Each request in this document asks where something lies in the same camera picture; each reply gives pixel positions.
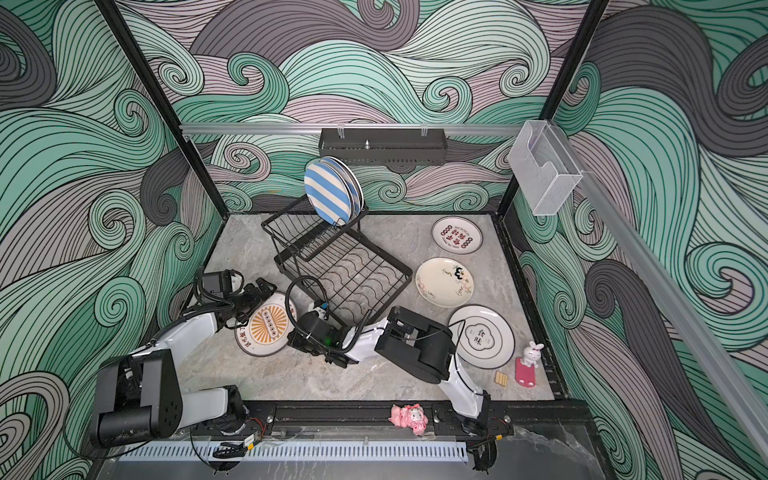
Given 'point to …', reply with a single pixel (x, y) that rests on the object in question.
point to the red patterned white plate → (457, 235)
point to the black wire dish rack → (347, 269)
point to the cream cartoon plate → (445, 282)
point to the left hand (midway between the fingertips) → (266, 291)
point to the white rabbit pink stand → (525, 368)
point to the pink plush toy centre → (409, 416)
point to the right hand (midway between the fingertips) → (284, 338)
